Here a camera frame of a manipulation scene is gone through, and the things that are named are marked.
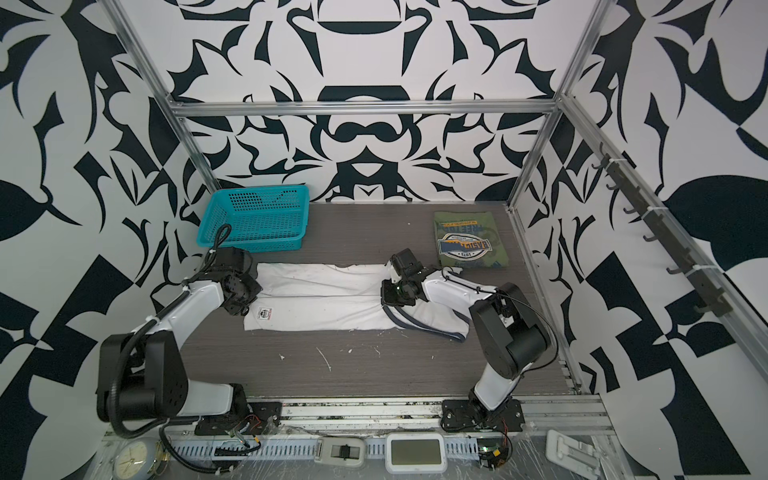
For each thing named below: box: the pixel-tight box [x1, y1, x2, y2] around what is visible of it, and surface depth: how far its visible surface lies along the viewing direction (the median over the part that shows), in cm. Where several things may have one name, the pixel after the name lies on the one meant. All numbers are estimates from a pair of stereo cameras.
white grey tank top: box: [243, 263, 472, 342], surface depth 93 cm
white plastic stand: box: [545, 429, 601, 480], surface depth 70 cm
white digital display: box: [385, 433, 448, 474], surface depth 68 cm
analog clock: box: [113, 437, 164, 480], surface depth 67 cm
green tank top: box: [433, 211, 509, 268], surface depth 107 cm
